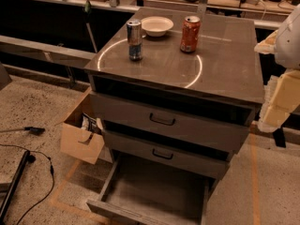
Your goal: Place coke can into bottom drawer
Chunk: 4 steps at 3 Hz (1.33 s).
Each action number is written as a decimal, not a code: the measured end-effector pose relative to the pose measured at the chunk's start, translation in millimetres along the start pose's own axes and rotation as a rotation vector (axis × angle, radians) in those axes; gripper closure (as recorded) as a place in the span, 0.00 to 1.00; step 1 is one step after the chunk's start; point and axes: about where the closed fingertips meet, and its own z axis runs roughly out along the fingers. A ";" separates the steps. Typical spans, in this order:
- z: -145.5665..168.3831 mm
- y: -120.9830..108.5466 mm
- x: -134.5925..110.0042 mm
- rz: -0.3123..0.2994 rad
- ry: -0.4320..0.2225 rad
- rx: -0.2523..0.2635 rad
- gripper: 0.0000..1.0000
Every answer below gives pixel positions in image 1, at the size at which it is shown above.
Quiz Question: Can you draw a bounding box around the cardboard box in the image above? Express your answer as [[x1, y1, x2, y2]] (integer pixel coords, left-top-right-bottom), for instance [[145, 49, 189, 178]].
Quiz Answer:
[[60, 88, 104, 164]]

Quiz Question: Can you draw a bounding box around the grey top drawer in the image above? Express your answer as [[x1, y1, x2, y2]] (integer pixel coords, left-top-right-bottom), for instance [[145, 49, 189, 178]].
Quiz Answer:
[[90, 92, 248, 153]]

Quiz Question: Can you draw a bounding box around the white bowl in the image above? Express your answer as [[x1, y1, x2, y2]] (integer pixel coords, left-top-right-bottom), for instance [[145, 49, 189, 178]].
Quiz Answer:
[[142, 16, 173, 38]]

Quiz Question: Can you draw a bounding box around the silver blue energy can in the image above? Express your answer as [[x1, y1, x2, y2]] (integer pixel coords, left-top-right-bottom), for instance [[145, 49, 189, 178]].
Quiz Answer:
[[127, 19, 143, 61]]

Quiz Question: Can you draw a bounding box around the black-tipped tool on floor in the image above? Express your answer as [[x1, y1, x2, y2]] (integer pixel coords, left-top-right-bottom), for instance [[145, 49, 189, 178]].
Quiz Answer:
[[0, 127, 45, 135]]

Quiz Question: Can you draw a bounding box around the grey middle drawer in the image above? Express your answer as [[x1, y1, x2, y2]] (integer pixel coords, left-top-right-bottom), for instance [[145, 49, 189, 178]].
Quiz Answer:
[[103, 130, 229, 180]]

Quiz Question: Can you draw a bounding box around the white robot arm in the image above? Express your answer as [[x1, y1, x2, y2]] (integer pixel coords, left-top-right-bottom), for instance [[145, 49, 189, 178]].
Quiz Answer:
[[254, 5, 300, 132]]

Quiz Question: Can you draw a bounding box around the black cable on floor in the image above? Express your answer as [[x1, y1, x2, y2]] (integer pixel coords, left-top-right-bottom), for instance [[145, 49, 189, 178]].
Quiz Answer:
[[0, 143, 56, 225]]

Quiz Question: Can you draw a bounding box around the grey open bottom drawer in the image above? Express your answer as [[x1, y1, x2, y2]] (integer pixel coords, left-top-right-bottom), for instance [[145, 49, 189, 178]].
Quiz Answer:
[[87, 155, 209, 225]]

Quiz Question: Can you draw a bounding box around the grey drawer cabinet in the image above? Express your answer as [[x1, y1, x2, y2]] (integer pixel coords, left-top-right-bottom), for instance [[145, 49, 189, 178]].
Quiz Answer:
[[83, 6, 266, 225]]

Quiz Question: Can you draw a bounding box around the green-handled tool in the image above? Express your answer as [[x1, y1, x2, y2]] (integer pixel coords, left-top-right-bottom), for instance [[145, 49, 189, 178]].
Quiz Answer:
[[83, 0, 98, 53]]

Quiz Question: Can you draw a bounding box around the black bar on floor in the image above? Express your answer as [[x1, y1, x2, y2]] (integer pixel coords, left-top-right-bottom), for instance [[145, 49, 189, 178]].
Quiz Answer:
[[0, 150, 31, 225]]

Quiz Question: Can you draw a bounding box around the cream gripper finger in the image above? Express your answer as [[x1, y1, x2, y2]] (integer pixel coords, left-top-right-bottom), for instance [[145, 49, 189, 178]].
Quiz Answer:
[[258, 69, 300, 132], [254, 30, 278, 54]]

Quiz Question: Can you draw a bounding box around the orange soda can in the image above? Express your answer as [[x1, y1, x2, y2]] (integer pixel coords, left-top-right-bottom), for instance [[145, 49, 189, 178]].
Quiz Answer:
[[180, 15, 201, 53]]

